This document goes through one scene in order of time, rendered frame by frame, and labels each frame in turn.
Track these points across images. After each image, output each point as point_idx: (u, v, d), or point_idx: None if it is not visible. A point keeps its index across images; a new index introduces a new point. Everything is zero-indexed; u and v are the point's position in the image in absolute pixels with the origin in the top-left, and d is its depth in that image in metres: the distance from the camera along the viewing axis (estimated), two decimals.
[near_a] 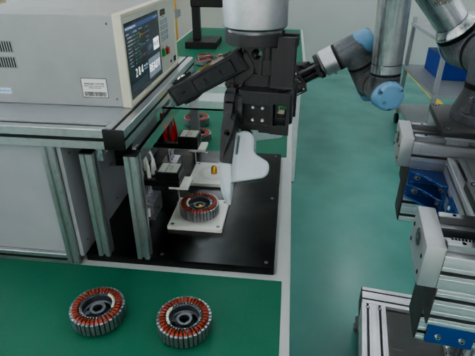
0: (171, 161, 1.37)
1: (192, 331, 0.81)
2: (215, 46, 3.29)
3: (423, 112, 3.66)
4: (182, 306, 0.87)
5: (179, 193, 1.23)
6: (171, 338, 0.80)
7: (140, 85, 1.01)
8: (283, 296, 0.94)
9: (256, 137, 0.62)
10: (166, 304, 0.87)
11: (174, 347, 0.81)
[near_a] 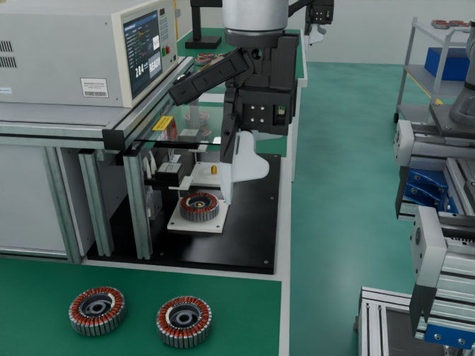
0: (171, 161, 1.37)
1: (192, 331, 0.81)
2: (215, 46, 3.29)
3: (423, 112, 3.66)
4: (182, 306, 0.87)
5: (179, 193, 1.23)
6: (171, 338, 0.80)
7: (140, 85, 1.01)
8: (283, 296, 0.94)
9: (256, 137, 0.62)
10: (166, 304, 0.87)
11: (174, 347, 0.81)
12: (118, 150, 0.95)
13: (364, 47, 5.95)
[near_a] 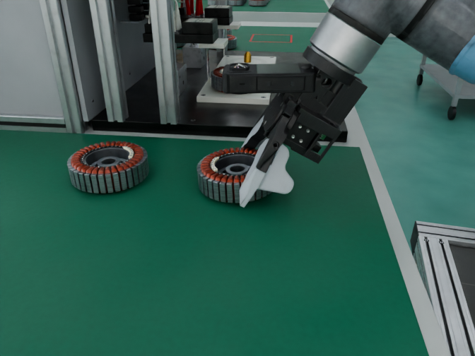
0: (195, 45, 1.10)
1: None
2: None
3: None
4: (232, 158, 0.61)
5: (209, 68, 0.96)
6: (223, 186, 0.53)
7: None
8: (367, 159, 0.67)
9: (257, 145, 0.63)
10: (209, 155, 0.60)
11: (227, 201, 0.54)
12: None
13: None
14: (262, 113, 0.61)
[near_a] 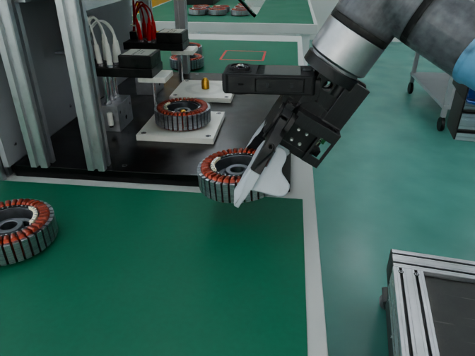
0: None
1: None
2: (213, 2, 2.96)
3: (441, 79, 3.33)
4: (235, 158, 0.61)
5: (157, 100, 0.90)
6: (218, 186, 0.54)
7: None
8: (307, 217, 0.61)
9: None
10: (212, 155, 0.61)
11: (223, 201, 0.54)
12: None
13: None
14: (267, 114, 0.60)
